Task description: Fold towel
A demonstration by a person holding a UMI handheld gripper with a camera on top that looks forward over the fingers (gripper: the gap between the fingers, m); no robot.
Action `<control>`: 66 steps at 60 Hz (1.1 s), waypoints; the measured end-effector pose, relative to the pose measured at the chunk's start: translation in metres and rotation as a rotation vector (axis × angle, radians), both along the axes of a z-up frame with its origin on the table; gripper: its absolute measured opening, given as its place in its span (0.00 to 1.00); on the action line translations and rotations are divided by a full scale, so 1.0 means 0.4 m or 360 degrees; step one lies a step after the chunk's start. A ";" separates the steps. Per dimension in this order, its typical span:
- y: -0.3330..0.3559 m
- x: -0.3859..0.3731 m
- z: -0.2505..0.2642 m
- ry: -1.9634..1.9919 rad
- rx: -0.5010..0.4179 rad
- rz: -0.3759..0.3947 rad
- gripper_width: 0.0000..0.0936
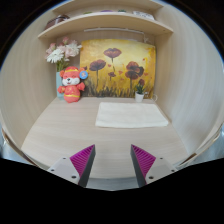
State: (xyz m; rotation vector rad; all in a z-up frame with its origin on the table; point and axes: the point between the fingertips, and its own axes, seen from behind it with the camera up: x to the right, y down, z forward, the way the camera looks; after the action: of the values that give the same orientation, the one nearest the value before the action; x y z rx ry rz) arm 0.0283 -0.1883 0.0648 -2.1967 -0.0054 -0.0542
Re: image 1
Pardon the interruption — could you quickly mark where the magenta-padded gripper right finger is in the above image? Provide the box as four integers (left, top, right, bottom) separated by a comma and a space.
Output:
129, 144, 178, 188

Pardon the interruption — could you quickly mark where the red plush mouse toy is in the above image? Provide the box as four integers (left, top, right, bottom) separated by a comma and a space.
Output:
57, 65, 89, 104

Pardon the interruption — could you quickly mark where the pink and white flower bouquet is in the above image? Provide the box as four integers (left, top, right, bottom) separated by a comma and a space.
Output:
45, 35, 83, 73

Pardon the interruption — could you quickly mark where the cream white towel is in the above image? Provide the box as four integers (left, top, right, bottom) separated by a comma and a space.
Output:
94, 101, 170, 129

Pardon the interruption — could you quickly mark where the light blue vase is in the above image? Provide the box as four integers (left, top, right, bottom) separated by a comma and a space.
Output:
55, 70, 66, 100

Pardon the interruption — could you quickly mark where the wooden shelf with items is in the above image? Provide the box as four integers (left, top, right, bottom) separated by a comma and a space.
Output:
37, 0, 175, 41

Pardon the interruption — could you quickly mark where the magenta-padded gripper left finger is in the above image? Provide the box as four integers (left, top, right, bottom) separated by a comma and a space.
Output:
46, 144, 97, 188

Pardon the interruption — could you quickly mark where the yellow poppy flower painting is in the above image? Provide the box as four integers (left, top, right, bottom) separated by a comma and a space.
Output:
79, 38, 157, 99

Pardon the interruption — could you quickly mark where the white light bar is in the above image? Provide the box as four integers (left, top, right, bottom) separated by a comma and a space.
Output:
83, 27, 146, 36

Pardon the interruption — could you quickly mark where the small potted green plant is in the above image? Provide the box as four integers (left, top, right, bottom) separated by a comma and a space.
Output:
134, 83, 146, 103

